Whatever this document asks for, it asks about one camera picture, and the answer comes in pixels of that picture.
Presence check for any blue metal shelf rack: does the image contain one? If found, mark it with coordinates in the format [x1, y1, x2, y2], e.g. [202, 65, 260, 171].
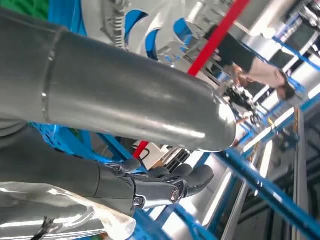
[29, 0, 320, 240]

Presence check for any red barrier belt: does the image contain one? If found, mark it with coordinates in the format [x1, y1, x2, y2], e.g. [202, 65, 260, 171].
[132, 0, 251, 159]

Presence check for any green plastic crate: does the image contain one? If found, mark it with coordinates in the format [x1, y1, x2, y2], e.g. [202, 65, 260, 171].
[0, 0, 49, 21]

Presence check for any person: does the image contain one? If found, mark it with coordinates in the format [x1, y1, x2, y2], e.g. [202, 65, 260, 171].
[205, 24, 296, 101]

